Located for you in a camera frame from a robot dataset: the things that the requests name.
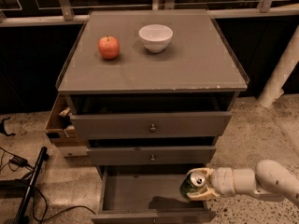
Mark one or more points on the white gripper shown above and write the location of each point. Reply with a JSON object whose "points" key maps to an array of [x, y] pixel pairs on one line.
{"points": [[224, 181]]}

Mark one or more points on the green soda can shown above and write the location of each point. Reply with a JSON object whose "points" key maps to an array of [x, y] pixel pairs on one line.
{"points": [[194, 183]]}

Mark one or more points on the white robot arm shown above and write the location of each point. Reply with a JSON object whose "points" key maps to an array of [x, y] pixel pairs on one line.
{"points": [[269, 181]]}

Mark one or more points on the grey bottom drawer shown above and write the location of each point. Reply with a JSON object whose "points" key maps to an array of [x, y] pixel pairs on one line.
{"points": [[148, 194]]}

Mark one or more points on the grey drawer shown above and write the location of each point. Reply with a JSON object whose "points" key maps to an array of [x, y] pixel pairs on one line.
{"points": [[131, 116], [151, 151], [148, 194]]}

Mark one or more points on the grey drawer cabinet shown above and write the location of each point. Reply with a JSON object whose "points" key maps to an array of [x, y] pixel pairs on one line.
{"points": [[198, 60]]}

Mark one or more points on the grey middle drawer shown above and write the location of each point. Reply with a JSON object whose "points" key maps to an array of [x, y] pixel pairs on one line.
{"points": [[151, 151]]}

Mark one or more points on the grey top drawer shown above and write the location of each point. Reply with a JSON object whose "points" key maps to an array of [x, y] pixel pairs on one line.
{"points": [[131, 116]]}

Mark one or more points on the white ceramic bowl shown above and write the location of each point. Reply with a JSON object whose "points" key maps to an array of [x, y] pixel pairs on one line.
{"points": [[155, 37]]}

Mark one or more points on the cardboard box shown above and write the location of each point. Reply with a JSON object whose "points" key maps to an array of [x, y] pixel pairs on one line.
{"points": [[61, 132]]}

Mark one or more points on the red apple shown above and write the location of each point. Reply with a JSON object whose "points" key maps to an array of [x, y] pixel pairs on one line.
{"points": [[109, 47]]}

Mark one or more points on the black power adapter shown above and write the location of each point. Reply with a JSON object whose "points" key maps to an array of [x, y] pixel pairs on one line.
{"points": [[19, 161]]}

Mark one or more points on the black clip on floor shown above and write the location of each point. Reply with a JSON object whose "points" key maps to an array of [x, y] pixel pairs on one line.
{"points": [[3, 127]]}

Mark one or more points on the metal window railing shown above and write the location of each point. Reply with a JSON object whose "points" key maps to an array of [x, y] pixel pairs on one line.
{"points": [[43, 12]]}

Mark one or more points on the white support post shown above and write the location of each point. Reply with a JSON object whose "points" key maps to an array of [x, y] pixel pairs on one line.
{"points": [[272, 90]]}

